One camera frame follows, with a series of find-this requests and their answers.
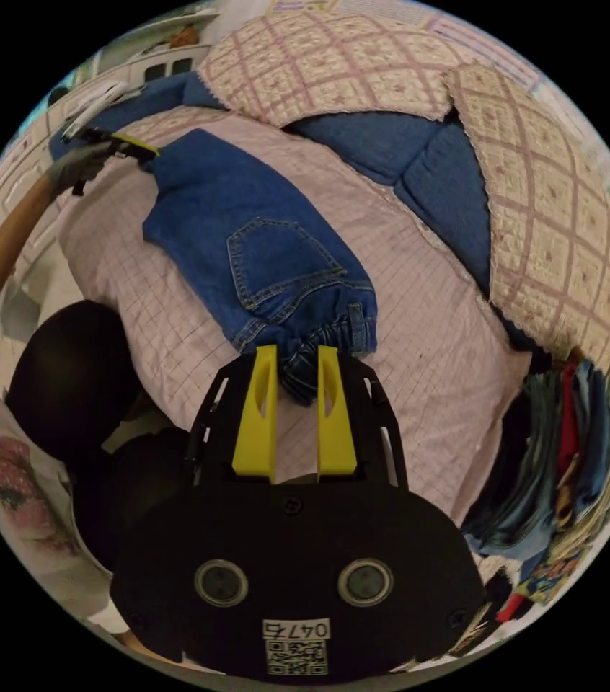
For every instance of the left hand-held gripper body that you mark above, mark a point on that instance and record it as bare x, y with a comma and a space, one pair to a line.
127, 151

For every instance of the pile of clothes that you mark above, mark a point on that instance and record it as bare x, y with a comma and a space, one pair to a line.
554, 459

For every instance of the person's left forearm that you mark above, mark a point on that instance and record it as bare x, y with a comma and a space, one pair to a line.
10, 238

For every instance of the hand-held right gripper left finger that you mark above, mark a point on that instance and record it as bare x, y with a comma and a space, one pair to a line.
255, 421

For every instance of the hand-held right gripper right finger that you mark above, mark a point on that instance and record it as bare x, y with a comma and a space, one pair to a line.
334, 427

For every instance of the white cupboard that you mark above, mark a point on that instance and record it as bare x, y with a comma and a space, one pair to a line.
164, 62

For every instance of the blue jeans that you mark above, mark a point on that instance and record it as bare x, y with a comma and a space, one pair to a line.
240, 216

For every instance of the person's left hand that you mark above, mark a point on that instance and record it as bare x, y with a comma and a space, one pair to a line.
70, 167

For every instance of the bed with pink checked sheet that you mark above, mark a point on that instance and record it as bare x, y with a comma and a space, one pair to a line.
424, 378

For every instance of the checked floral cover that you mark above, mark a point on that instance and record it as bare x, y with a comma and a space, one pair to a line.
554, 216
326, 65

